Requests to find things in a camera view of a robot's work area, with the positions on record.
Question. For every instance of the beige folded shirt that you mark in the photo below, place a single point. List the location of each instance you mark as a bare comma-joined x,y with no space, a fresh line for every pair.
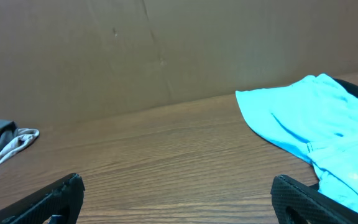
25,137

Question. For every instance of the light blue t-shirt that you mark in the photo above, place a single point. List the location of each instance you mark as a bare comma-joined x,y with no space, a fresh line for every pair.
315,119

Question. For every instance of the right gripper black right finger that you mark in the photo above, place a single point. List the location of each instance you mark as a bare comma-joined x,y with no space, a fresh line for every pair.
296,203

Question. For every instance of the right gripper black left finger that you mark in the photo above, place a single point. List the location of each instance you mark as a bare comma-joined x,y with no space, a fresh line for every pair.
59,202

